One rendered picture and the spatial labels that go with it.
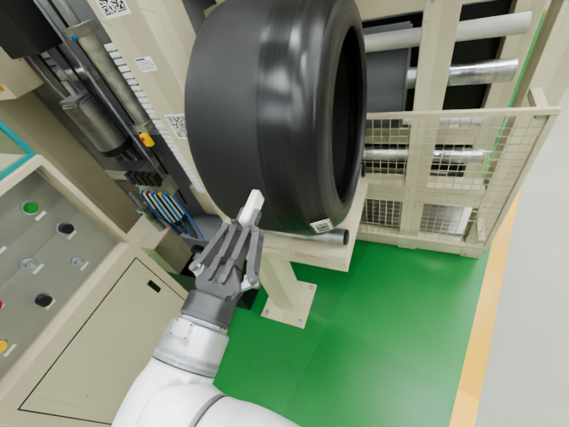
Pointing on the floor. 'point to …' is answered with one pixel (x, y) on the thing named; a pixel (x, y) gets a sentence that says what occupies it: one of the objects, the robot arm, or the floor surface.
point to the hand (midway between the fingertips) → (251, 209)
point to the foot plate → (291, 312)
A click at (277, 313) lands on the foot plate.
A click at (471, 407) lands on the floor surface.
